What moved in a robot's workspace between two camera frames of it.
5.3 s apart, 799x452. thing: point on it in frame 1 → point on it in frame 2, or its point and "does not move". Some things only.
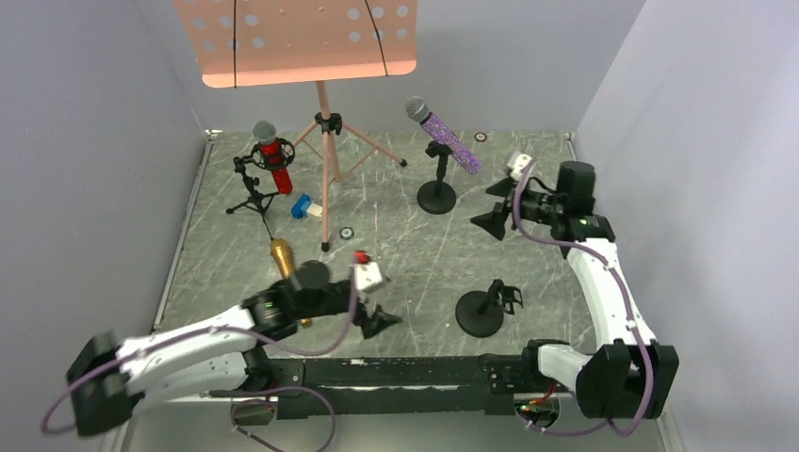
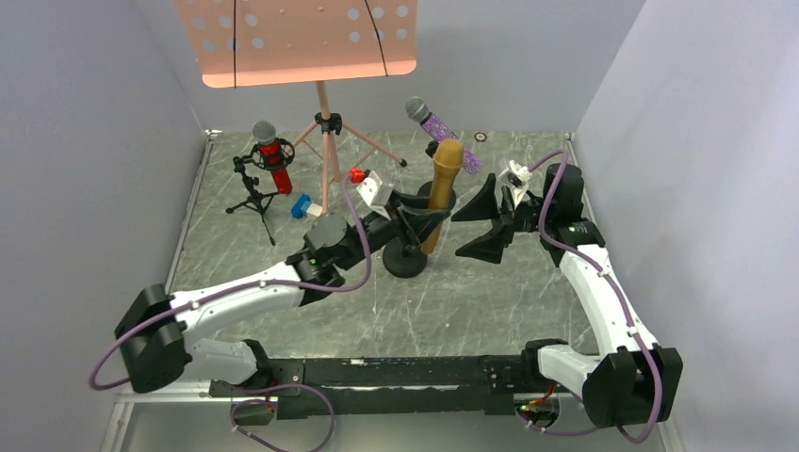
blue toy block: [300, 209] does not move
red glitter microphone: [264, 133] does not move
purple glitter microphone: [416, 109] does not move
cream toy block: [315, 210] does not move
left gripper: [360, 308] → [404, 220]
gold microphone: [284, 254] → [448, 157]
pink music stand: [257, 42] does not move
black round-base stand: [481, 314] → [404, 256]
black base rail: [399, 386] does not move
